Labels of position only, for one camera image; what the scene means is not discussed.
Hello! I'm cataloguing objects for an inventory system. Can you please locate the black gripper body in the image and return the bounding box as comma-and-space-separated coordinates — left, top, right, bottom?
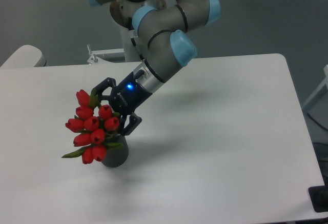
108, 70, 152, 115

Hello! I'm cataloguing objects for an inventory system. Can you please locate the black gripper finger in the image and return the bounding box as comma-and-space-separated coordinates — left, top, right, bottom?
117, 112, 142, 136
90, 77, 116, 106

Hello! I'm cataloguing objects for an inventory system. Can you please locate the red tulip bouquet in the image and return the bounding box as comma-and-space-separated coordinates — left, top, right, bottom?
62, 89, 124, 165

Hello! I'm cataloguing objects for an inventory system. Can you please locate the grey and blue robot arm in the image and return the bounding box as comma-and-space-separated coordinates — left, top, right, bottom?
89, 0, 221, 136

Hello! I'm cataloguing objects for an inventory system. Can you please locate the grey ribbed vase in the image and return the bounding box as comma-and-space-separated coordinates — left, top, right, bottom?
101, 135, 129, 168

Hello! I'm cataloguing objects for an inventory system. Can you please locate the black device at table edge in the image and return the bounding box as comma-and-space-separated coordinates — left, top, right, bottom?
308, 186, 327, 213

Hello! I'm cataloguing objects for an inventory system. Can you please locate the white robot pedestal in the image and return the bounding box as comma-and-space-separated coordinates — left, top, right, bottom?
86, 0, 167, 65

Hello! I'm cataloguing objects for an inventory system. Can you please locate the white frame at right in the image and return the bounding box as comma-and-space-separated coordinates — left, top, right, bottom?
301, 65, 327, 113

